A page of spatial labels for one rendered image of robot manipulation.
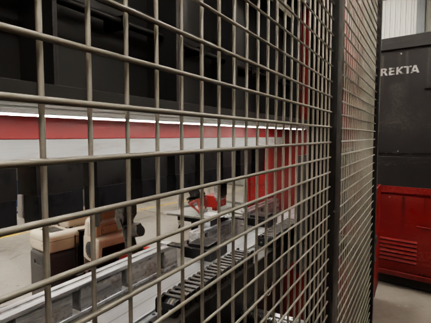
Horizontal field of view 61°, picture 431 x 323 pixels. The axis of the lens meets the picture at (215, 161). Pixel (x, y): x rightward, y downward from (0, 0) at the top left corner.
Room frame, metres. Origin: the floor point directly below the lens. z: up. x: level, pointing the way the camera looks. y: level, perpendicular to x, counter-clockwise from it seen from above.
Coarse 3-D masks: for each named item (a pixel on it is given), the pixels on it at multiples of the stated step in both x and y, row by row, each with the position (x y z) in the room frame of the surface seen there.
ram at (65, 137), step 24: (0, 120) 0.85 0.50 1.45; (24, 120) 0.90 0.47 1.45; (48, 120) 0.96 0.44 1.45; (72, 120) 1.03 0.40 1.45; (96, 120) 1.10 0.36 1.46; (120, 120) 1.19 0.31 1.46; (0, 144) 0.85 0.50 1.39; (24, 144) 0.90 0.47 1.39; (48, 144) 0.96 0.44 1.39; (72, 144) 1.02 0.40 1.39; (96, 144) 1.10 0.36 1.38; (120, 144) 1.18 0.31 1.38; (144, 144) 1.29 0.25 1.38; (168, 144) 1.41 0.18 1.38; (192, 144) 1.56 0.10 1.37; (216, 144) 1.74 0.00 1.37; (240, 144) 1.96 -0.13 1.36; (264, 144) 2.27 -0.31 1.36
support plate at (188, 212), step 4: (184, 208) 2.03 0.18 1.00; (188, 208) 2.03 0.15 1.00; (192, 208) 2.03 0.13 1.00; (168, 212) 1.93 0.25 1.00; (172, 212) 1.93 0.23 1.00; (176, 212) 1.93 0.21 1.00; (184, 212) 1.93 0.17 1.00; (188, 212) 1.93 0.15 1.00; (192, 212) 1.93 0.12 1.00; (196, 212) 1.93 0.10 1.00; (216, 212) 1.93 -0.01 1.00; (184, 216) 1.86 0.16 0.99; (188, 216) 1.85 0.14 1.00; (192, 216) 1.83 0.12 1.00; (196, 216) 1.83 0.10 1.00; (204, 216) 1.83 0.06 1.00; (208, 216) 1.83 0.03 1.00
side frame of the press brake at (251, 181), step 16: (352, 64) 2.35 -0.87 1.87; (304, 112) 2.50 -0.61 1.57; (352, 128) 2.35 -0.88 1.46; (272, 160) 2.62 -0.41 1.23; (288, 160) 2.56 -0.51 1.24; (272, 176) 2.62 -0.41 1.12; (288, 176) 2.56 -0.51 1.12; (272, 192) 2.61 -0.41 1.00; (288, 192) 2.55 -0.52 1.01; (352, 208) 2.34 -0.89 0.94
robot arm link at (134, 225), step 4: (116, 220) 1.84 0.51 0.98; (120, 220) 1.82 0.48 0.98; (132, 220) 1.88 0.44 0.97; (120, 224) 1.83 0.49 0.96; (132, 224) 1.81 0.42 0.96; (136, 224) 1.80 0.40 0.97; (140, 224) 1.82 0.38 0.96; (120, 228) 1.83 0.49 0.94; (132, 228) 1.81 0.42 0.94; (136, 228) 1.79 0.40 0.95; (140, 228) 1.81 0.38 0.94; (132, 232) 1.80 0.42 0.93; (136, 232) 1.78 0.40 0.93; (140, 232) 1.80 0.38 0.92; (144, 232) 1.82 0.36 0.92; (132, 236) 1.82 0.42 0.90; (136, 236) 1.81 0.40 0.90
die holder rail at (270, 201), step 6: (270, 198) 2.54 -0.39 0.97; (258, 204) 2.31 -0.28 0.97; (264, 204) 2.30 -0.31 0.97; (270, 204) 2.39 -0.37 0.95; (276, 204) 2.50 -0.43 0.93; (252, 210) 2.13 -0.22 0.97; (258, 210) 2.23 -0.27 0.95; (264, 210) 2.31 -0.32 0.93; (270, 210) 2.40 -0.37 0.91; (276, 210) 2.50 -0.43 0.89
